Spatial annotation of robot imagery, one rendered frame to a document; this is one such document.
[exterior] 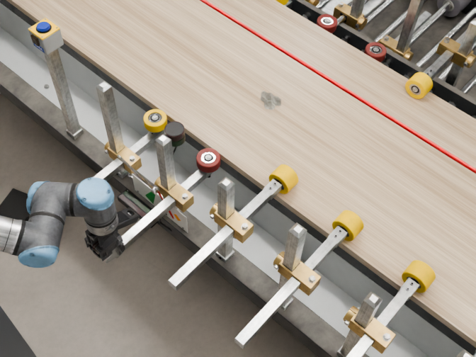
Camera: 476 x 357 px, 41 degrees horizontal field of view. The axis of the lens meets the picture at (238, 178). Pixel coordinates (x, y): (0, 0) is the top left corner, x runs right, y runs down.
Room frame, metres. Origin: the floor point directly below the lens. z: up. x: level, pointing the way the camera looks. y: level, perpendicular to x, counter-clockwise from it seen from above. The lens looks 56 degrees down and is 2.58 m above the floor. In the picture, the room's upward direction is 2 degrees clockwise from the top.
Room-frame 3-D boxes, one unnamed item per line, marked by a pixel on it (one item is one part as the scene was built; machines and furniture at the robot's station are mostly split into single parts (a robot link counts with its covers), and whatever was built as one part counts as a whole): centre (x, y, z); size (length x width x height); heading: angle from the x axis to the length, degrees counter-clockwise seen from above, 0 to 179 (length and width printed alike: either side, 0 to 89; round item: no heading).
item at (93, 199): (0.90, 0.38, 1.14); 0.10 x 0.09 x 0.12; 90
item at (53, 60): (1.47, 0.62, 0.93); 0.05 x 0.05 x 0.45; 50
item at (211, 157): (1.23, 0.10, 0.85); 0.08 x 0.08 x 0.11
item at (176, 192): (1.13, 0.21, 0.85); 0.14 x 0.06 x 0.05; 50
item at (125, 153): (1.29, 0.40, 0.82); 0.14 x 0.06 x 0.05; 50
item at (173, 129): (1.18, 0.20, 1.01); 0.06 x 0.06 x 0.22; 50
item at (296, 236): (0.82, -0.16, 0.93); 0.04 x 0.04 x 0.48; 50
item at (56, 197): (0.89, 0.49, 1.14); 0.12 x 0.12 x 0.09; 0
